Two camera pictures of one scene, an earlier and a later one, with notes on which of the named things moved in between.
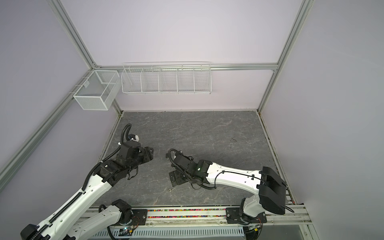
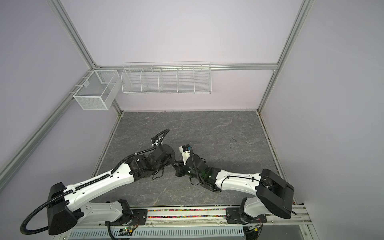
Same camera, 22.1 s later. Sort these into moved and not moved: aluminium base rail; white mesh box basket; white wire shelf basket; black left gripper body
Moved: black left gripper body
Not moved: white wire shelf basket; aluminium base rail; white mesh box basket
